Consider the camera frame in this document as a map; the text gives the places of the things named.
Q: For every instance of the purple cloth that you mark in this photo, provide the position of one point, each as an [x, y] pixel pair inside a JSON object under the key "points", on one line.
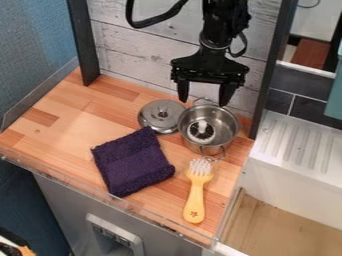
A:
{"points": [[131, 162]]}

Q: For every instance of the black and white toy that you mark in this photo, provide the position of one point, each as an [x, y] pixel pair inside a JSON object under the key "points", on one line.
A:
{"points": [[201, 131]]}

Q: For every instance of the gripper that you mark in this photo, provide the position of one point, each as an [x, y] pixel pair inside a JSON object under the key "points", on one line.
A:
{"points": [[209, 66]]}

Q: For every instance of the silver pot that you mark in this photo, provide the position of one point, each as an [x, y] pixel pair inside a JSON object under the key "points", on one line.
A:
{"points": [[208, 128]]}

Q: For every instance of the toy sink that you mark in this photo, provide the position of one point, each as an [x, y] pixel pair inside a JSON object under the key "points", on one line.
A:
{"points": [[297, 163]]}

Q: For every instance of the silver pot lid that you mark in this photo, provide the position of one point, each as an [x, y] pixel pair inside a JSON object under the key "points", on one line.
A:
{"points": [[160, 116]]}

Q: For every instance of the yellow brush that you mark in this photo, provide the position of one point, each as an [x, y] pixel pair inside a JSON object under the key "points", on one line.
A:
{"points": [[197, 192]]}

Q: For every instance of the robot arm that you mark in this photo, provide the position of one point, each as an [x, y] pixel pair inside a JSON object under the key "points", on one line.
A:
{"points": [[222, 20]]}

